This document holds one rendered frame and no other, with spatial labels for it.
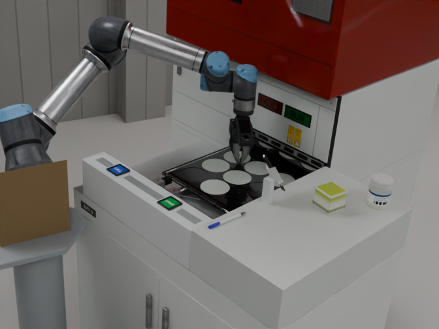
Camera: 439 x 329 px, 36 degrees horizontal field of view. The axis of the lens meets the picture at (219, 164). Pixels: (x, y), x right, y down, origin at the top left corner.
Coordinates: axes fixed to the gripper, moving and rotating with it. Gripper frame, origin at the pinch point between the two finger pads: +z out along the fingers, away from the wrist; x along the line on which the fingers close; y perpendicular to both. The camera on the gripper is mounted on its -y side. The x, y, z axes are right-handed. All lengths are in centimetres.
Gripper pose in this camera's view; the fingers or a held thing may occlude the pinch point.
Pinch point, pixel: (240, 161)
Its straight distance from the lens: 243.3
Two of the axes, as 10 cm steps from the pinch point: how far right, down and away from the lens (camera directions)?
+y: -1.5, -4.8, 8.6
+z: -0.7, 8.8, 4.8
